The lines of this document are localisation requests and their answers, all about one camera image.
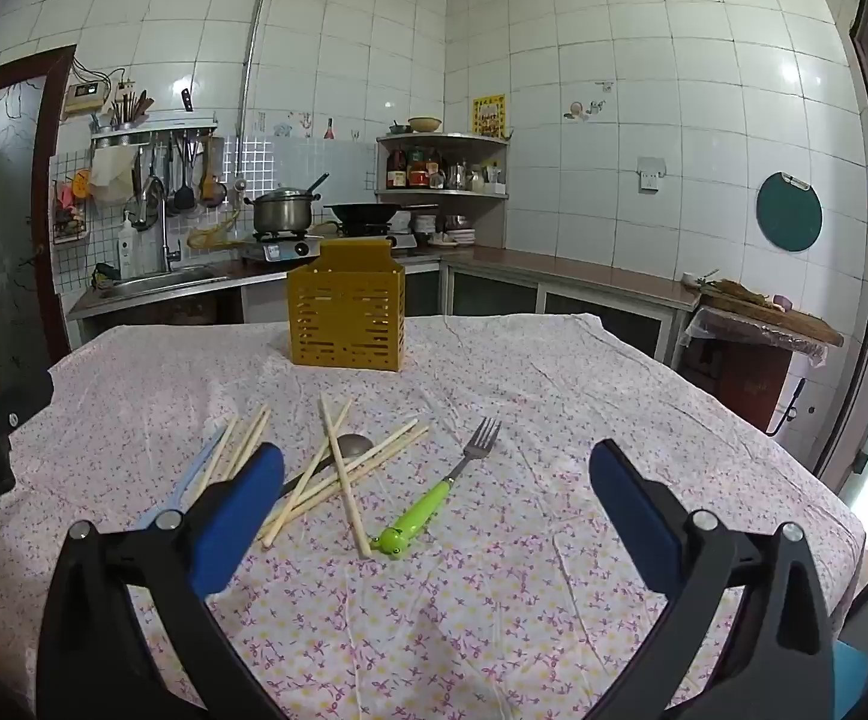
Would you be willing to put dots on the black wok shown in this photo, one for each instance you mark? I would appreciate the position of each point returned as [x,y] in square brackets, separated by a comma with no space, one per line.
[362,214]

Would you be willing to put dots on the row of condiment bottles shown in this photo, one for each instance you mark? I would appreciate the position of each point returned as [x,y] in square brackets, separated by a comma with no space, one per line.
[419,172]

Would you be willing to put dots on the white corner shelf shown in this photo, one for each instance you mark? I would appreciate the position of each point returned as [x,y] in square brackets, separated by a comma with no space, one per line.
[441,139]

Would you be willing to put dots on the steel faucet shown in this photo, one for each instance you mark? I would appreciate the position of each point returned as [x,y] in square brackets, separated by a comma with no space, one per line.
[167,240]

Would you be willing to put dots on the wooden cutting board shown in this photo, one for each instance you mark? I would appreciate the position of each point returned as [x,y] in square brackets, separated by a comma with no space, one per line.
[778,319]

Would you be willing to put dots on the white hanging bag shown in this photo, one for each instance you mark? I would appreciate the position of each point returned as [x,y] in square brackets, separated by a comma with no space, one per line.
[111,176]

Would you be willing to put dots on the beige bowl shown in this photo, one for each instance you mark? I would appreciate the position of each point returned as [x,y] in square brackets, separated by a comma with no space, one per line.
[425,125]

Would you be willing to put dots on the white wall socket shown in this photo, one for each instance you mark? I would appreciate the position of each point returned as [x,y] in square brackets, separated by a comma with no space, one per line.
[650,174]

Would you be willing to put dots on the wall decal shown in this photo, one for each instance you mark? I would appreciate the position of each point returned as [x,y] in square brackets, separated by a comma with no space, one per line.
[582,109]

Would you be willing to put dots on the floral tablecloth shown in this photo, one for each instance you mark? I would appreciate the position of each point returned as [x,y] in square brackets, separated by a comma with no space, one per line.
[554,405]

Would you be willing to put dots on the yellow slotted utensil holder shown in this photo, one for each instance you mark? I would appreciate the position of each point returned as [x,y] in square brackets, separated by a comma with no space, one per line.
[344,315]

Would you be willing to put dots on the hanging kitchen utensils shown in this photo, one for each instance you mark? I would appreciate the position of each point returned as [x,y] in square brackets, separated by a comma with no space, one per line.
[182,195]

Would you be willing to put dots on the kitchen counter cabinet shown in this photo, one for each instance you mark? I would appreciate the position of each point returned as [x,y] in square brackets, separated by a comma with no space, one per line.
[494,292]

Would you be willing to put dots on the light blue plastic stool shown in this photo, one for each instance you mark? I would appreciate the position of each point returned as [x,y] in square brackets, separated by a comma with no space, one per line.
[850,679]

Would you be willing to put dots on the brown framed glass door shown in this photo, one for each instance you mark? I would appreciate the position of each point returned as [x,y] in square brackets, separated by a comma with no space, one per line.
[6,240]

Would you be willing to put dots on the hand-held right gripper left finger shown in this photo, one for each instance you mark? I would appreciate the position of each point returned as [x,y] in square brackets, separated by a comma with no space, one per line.
[242,510]

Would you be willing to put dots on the white soap bottle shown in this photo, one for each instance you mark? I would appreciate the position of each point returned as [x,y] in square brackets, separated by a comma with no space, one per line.
[128,251]

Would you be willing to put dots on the round green cutting board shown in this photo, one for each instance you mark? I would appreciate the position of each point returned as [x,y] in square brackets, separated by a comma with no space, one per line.
[790,214]

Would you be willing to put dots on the red brown cabinet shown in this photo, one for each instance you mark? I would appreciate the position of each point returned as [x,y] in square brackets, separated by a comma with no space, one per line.
[741,382]

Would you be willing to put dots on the steel wall rack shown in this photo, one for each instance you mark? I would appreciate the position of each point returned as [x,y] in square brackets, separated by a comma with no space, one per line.
[156,126]

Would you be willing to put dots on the steel gas stove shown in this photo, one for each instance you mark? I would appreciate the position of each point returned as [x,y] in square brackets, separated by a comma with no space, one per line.
[284,249]

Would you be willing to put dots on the rack cup of chopsticks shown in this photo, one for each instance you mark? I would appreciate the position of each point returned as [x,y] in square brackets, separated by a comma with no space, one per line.
[128,109]

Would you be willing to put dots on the pile of wooden chopsticks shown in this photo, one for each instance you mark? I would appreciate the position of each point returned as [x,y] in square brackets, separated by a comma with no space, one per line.
[351,502]

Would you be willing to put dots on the stack of white dishes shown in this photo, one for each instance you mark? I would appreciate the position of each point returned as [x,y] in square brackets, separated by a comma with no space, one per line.
[441,229]

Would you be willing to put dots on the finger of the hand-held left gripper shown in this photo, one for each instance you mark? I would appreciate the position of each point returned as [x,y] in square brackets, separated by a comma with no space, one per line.
[21,397]

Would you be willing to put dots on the beige electrical box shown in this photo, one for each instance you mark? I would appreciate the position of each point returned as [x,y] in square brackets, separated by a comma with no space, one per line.
[83,99]

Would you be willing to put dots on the steel sink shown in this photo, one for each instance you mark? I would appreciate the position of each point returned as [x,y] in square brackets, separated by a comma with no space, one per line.
[156,281]

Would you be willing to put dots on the yellow wall poster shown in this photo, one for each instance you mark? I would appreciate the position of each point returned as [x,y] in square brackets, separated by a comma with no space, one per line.
[489,114]

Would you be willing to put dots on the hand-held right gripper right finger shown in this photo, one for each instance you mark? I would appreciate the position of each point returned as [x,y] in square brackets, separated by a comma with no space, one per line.
[629,510]

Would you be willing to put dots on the light blue plastic utensil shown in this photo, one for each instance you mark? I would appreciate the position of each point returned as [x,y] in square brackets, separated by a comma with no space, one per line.
[194,465]

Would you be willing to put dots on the steel wall pipe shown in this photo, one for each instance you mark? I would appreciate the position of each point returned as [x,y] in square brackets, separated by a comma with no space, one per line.
[248,75]

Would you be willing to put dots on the metal spoon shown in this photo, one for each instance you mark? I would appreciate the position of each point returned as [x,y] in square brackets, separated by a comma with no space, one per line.
[359,444]

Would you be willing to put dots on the steel cooking pot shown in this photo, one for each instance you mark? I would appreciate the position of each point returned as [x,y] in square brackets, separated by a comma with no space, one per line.
[280,214]

